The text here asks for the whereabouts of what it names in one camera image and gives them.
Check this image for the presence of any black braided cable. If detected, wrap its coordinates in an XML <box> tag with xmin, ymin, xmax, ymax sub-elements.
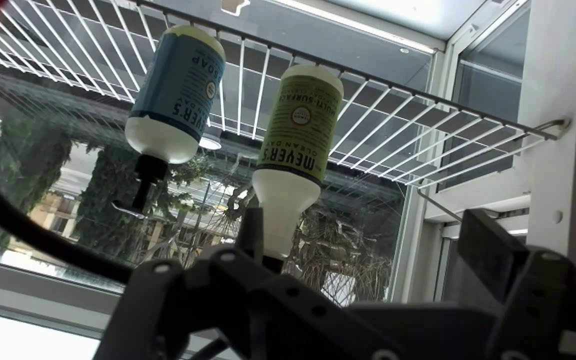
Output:
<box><xmin>0</xmin><ymin>157</ymin><xmax>139</xmax><ymax>285</ymax></box>

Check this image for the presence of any green label spray bottle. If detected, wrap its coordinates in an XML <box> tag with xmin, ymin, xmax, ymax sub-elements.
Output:
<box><xmin>251</xmin><ymin>62</ymin><xmax>349</xmax><ymax>275</ymax></box>

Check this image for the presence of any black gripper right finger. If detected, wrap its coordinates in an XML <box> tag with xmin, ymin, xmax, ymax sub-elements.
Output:
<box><xmin>457</xmin><ymin>208</ymin><xmax>576</xmax><ymax>360</ymax></box>

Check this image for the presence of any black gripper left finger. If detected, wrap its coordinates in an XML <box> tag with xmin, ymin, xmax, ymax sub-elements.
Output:
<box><xmin>93</xmin><ymin>205</ymin><xmax>404</xmax><ymax>360</ymax></box>

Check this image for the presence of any blue label spray bottle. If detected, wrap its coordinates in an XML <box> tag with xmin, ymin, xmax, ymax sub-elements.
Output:
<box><xmin>113</xmin><ymin>23</ymin><xmax>229</xmax><ymax>216</ymax></box>

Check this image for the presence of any white wire rack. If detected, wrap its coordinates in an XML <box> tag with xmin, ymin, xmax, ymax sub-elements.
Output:
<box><xmin>0</xmin><ymin>0</ymin><xmax>575</xmax><ymax>191</ymax></box>

